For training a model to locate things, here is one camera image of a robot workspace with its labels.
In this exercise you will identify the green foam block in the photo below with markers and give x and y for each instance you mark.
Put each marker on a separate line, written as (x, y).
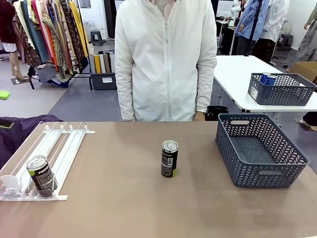
(4, 95)

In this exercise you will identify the cardboard box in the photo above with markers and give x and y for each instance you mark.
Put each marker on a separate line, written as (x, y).
(305, 69)

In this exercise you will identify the rack of colourful garments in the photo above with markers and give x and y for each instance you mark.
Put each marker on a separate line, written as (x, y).
(57, 37)

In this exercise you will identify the dark bin with boards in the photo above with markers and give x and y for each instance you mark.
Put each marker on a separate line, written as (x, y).
(102, 74)

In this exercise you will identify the seated person's shoe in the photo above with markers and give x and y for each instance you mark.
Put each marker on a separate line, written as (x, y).
(309, 121)

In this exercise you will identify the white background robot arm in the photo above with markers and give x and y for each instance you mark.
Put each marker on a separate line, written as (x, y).
(236, 7)

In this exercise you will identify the black Pepsi can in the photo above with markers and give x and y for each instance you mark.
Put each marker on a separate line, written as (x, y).
(40, 176)
(169, 161)

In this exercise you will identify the white side table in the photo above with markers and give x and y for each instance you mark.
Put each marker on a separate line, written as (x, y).
(235, 79)

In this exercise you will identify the purple cloth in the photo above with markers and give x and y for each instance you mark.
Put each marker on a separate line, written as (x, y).
(22, 134)

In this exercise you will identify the grey plastic stool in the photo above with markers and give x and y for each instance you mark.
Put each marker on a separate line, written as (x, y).
(96, 37)

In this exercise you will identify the dark plastic stool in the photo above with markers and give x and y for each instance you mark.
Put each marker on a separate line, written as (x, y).
(287, 42)

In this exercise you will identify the black device with green edge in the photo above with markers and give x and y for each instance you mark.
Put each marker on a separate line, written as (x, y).
(6, 124)

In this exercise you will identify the person in maroon top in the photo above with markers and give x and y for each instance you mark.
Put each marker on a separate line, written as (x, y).
(10, 37)

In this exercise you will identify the large grey plastic basket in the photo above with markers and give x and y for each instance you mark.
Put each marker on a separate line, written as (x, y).
(257, 176)

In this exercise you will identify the mannequin in white shirt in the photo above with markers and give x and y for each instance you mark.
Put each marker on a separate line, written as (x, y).
(273, 19)

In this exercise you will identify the white can dispenser rack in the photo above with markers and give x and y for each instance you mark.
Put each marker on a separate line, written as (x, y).
(69, 148)

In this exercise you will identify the small grey plastic basket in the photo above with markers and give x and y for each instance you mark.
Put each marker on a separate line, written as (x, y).
(280, 95)

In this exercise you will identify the person's left hand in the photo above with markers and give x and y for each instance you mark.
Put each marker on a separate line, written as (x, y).
(199, 116)

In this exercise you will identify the mannequin in blue shirt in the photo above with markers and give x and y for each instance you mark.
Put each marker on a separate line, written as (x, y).
(247, 19)

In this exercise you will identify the black stand pole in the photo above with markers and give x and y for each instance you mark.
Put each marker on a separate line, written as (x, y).
(255, 24)

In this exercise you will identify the person in white jacket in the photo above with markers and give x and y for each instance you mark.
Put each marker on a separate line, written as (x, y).
(163, 62)

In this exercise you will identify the black chair behind table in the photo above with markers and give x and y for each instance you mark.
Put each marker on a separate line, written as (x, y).
(218, 112)

